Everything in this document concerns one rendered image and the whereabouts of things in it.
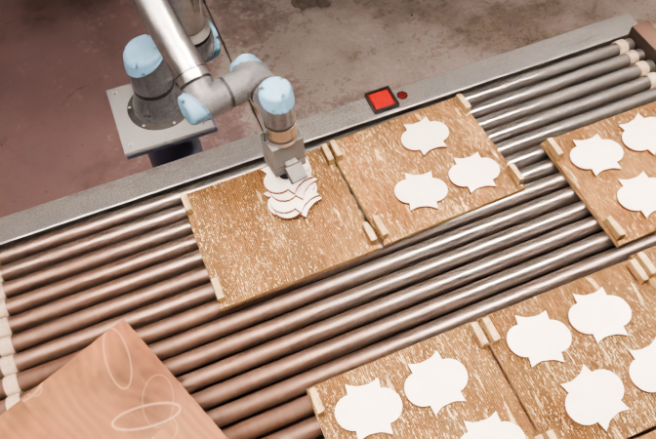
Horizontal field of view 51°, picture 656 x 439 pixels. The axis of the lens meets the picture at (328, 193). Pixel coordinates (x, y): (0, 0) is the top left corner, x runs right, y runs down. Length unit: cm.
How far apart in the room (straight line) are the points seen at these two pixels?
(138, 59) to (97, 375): 85
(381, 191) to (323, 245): 22
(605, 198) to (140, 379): 120
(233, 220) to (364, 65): 178
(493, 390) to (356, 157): 70
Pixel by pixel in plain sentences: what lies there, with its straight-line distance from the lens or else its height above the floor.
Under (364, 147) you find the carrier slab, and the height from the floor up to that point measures 94.
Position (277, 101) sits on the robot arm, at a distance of 151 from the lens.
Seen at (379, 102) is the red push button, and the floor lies 93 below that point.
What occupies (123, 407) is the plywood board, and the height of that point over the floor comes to 104.
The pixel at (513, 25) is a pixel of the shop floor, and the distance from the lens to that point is 369.
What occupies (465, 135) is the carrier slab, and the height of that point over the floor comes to 94.
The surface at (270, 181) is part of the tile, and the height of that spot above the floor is 99.
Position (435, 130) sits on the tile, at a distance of 192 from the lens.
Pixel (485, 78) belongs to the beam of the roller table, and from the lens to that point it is 211.
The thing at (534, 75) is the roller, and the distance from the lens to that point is 215.
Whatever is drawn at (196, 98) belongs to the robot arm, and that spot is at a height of 129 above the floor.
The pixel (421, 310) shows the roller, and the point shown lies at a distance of 165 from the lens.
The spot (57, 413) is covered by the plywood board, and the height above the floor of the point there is 104.
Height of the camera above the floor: 241
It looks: 56 degrees down
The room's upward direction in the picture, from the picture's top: 3 degrees counter-clockwise
